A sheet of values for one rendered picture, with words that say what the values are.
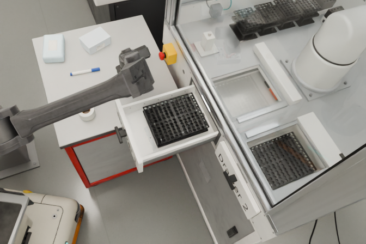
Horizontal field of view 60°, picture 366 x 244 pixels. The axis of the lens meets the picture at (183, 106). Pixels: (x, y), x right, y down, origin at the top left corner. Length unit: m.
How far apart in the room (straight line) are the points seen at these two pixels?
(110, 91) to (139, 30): 0.98
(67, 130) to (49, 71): 0.33
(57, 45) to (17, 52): 1.16
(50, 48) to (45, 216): 0.85
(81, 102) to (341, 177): 0.62
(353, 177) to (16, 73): 2.36
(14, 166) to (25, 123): 1.42
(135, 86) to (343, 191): 0.53
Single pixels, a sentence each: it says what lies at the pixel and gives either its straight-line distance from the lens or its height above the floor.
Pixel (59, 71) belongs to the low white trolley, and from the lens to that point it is 1.62.
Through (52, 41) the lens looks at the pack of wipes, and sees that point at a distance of 1.69.
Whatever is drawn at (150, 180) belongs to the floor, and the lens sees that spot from 2.13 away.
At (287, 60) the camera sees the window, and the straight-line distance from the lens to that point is 0.80.
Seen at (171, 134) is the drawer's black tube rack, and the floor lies 0.87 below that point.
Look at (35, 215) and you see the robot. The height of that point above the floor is 0.28.
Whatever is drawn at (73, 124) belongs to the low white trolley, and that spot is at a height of 0.76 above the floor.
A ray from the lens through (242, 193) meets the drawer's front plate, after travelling 1.23.
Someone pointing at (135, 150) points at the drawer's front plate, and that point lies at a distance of 1.19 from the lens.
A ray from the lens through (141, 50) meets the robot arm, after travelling 1.31.
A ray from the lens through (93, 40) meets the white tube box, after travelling 1.65.
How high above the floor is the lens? 2.03
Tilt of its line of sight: 59 degrees down
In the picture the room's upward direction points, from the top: 12 degrees clockwise
